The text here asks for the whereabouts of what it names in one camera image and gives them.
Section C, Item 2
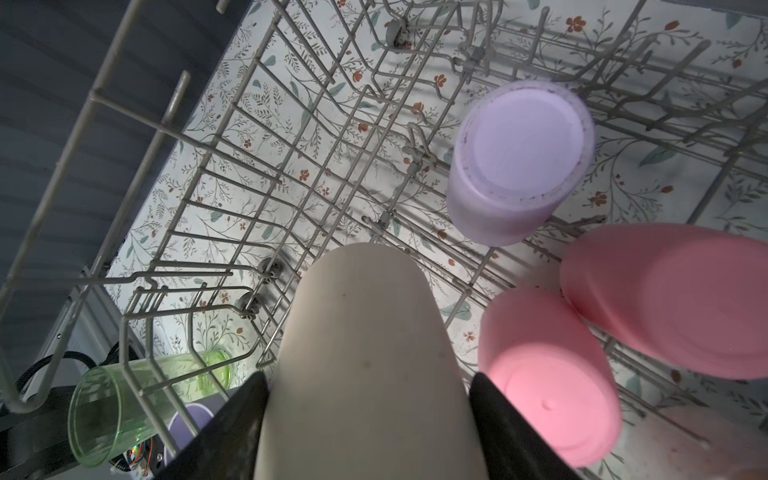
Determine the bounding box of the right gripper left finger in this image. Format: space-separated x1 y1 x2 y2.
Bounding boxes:
155 371 269 479

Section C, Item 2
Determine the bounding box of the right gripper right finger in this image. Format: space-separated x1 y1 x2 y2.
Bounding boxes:
468 373 579 480

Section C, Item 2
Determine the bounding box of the green transparent cup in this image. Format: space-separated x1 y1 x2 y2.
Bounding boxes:
67 353 235 467

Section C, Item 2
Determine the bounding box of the light purple cup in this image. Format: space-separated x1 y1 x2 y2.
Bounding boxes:
446 81 596 247

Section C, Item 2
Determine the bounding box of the white cup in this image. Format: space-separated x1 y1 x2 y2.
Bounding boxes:
619 405 767 479

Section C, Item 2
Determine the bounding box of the floral table mat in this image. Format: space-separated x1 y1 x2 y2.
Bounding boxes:
111 1 767 465

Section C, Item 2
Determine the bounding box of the beige cup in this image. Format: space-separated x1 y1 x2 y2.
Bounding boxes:
254 243 488 479

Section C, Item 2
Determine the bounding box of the grey wire dish rack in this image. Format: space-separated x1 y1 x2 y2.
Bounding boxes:
1 1 767 479

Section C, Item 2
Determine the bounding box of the pink cup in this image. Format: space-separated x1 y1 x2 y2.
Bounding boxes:
478 288 623 468
560 223 767 380

